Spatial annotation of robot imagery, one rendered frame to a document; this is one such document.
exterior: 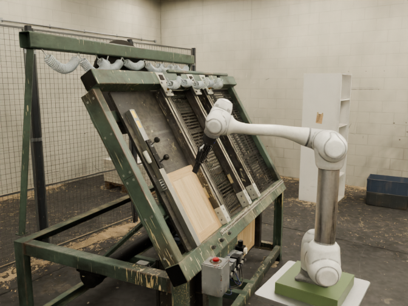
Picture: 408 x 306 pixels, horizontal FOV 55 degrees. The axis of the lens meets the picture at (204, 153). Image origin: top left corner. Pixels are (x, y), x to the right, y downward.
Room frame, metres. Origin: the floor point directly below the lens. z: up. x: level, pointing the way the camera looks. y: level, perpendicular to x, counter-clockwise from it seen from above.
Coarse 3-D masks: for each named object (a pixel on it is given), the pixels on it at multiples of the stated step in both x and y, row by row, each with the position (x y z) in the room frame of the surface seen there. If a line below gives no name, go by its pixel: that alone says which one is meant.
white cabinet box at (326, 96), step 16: (304, 80) 6.21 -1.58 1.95; (320, 80) 6.07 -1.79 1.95; (336, 80) 5.93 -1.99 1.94; (304, 96) 6.21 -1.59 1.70; (320, 96) 6.06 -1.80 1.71; (336, 96) 5.92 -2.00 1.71; (304, 112) 6.20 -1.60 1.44; (320, 112) 6.06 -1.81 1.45; (336, 112) 5.92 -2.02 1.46; (320, 128) 6.05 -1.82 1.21; (336, 128) 5.91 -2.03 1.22; (304, 160) 6.18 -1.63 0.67; (304, 176) 6.17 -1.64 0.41; (304, 192) 6.16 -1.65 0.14
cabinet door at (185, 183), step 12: (192, 168) 2.72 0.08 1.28; (180, 180) 2.52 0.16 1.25; (192, 180) 2.64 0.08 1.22; (180, 192) 2.44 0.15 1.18; (192, 192) 2.56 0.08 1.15; (204, 192) 2.67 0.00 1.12; (192, 204) 2.48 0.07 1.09; (204, 204) 2.60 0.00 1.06; (192, 216) 2.41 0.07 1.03; (204, 216) 2.52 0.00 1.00; (216, 216) 2.63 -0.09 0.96; (204, 228) 2.44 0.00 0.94; (216, 228) 2.55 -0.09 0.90
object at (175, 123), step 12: (156, 72) 2.85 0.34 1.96; (180, 84) 2.82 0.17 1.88; (156, 96) 2.86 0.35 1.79; (168, 96) 2.84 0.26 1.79; (168, 108) 2.81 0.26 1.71; (168, 120) 2.81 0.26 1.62; (180, 132) 2.77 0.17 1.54; (180, 144) 2.77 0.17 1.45; (192, 144) 2.79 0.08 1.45; (192, 156) 2.73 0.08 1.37; (204, 168) 2.74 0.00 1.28; (204, 180) 2.69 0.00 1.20; (216, 192) 2.70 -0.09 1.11; (216, 204) 2.65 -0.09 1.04; (228, 216) 2.66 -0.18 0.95
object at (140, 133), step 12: (132, 120) 2.44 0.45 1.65; (144, 132) 2.44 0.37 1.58; (144, 144) 2.40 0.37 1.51; (156, 168) 2.36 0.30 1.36; (168, 180) 2.37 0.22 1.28; (168, 192) 2.33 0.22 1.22; (180, 204) 2.33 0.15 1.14; (180, 216) 2.29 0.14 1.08; (192, 228) 2.30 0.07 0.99; (192, 240) 2.25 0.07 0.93
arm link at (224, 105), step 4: (220, 100) 2.02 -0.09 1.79; (224, 100) 2.02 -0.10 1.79; (228, 100) 2.06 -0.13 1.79; (216, 104) 2.02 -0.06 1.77; (220, 104) 2.01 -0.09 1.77; (224, 104) 2.00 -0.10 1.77; (228, 104) 2.01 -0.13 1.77; (232, 104) 2.04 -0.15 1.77; (212, 108) 2.02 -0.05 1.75; (216, 108) 2.00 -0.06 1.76; (220, 108) 2.00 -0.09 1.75; (224, 108) 2.00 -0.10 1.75; (228, 108) 2.01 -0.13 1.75; (232, 108) 2.04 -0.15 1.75; (228, 112) 2.01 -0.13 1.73
